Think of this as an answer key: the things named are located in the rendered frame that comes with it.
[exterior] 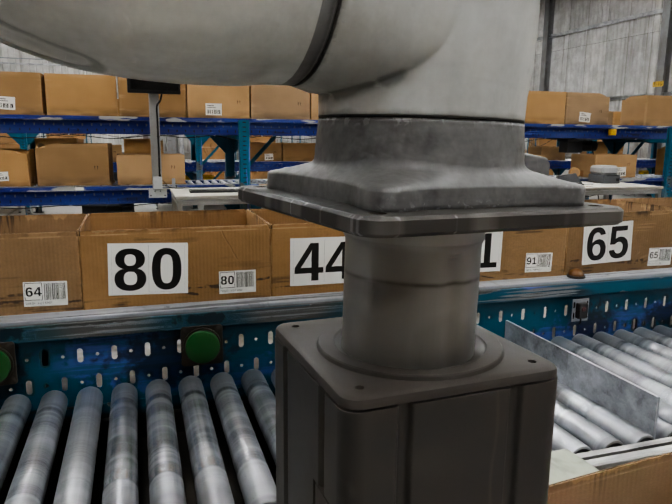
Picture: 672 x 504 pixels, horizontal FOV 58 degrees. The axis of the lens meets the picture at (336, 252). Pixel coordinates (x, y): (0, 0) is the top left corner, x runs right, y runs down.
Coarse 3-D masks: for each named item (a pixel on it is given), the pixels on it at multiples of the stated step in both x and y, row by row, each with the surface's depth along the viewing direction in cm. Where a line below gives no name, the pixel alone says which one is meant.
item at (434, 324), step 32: (256, 192) 47; (288, 192) 47; (320, 224) 38; (352, 224) 34; (384, 224) 33; (416, 224) 34; (448, 224) 35; (480, 224) 37; (512, 224) 38; (544, 224) 39; (576, 224) 40; (608, 224) 42; (352, 256) 46; (384, 256) 43; (416, 256) 43; (448, 256) 43; (480, 256) 46; (352, 288) 46; (384, 288) 44; (416, 288) 43; (448, 288) 44; (352, 320) 46; (384, 320) 44; (416, 320) 44; (448, 320) 45; (352, 352) 47; (384, 352) 45; (416, 352) 44; (448, 352) 45
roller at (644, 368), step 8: (576, 336) 156; (584, 336) 154; (584, 344) 152; (592, 344) 150; (600, 344) 149; (600, 352) 147; (608, 352) 145; (616, 352) 143; (616, 360) 142; (624, 360) 140; (632, 360) 139; (640, 360) 138; (632, 368) 137; (640, 368) 135; (648, 368) 134; (656, 368) 133; (648, 376) 133; (656, 376) 131; (664, 376) 130; (664, 384) 129
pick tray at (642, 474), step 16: (624, 464) 75; (640, 464) 76; (656, 464) 77; (576, 480) 72; (592, 480) 73; (608, 480) 74; (624, 480) 75; (640, 480) 76; (656, 480) 78; (560, 496) 71; (576, 496) 72; (592, 496) 73; (608, 496) 75; (624, 496) 76; (640, 496) 77; (656, 496) 78
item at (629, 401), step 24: (504, 336) 148; (528, 336) 139; (552, 360) 131; (576, 360) 124; (576, 384) 124; (600, 384) 118; (624, 384) 112; (624, 408) 112; (648, 408) 107; (648, 432) 107
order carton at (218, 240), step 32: (96, 224) 149; (128, 224) 152; (160, 224) 154; (192, 224) 157; (224, 224) 159; (256, 224) 148; (96, 256) 124; (192, 256) 129; (224, 256) 132; (256, 256) 134; (96, 288) 125; (192, 288) 131; (256, 288) 135
